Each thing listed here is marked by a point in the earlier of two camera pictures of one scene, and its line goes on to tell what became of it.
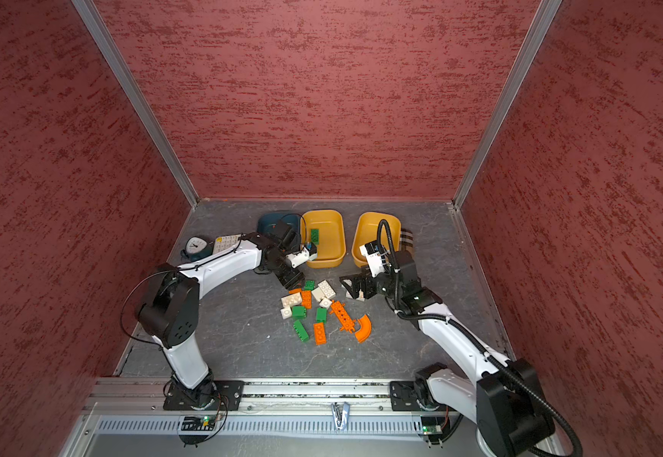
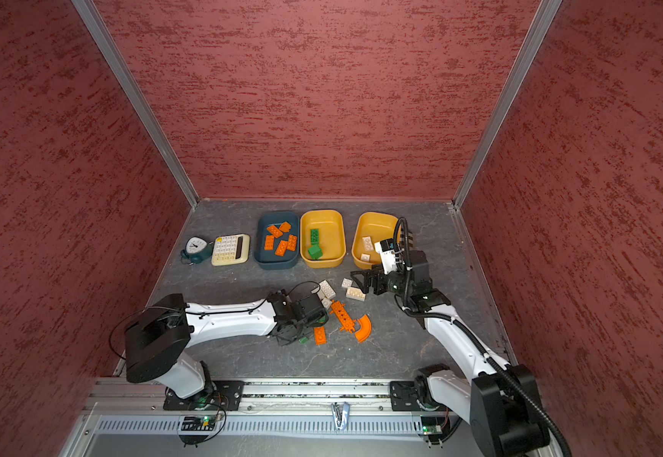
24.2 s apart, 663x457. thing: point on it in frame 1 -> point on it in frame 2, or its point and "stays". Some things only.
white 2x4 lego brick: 327,289 stays
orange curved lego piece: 364,332 stays
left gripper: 291,281 -> 287,341
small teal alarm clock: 197,248 stays
